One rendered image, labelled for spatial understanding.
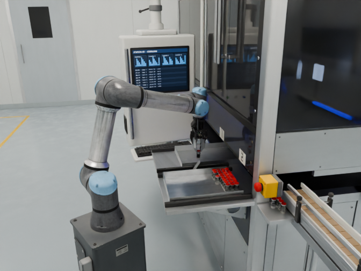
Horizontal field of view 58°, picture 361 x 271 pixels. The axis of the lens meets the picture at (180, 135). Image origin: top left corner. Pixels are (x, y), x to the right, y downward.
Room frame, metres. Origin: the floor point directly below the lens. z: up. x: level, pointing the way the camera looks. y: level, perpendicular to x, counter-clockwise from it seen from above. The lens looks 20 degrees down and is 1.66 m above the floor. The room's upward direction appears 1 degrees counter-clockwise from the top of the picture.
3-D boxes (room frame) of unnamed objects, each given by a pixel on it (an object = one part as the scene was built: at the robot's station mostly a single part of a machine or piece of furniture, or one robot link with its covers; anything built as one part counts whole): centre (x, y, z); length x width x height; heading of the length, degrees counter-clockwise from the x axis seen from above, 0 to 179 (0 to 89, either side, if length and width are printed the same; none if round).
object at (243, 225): (2.28, -0.16, 0.73); 1.98 x 0.01 x 0.25; 10
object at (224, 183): (1.41, -0.20, 0.90); 0.18 x 0.02 x 0.05; 9
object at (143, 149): (2.06, 0.11, 0.82); 0.40 x 0.14 x 0.02; 107
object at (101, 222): (1.25, 0.34, 0.84); 0.15 x 0.15 x 0.10
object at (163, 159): (1.57, -0.11, 0.87); 0.70 x 0.48 x 0.02; 10
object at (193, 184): (1.40, -0.09, 0.90); 0.34 x 0.26 x 0.04; 99
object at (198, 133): (1.67, -0.10, 1.10); 0.09 x 0.08 x 0.12; 10
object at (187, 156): (1.75, -0.15, 0.90); 0.34 x 0.26 x 0.04; 100
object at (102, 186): (1.26, 0.34, 0.96); 0.13 x 0.12 x 0.14; 31
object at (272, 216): (1.18, -0.41, 0.87); 0.14 x 0.13 x 0.02; 100
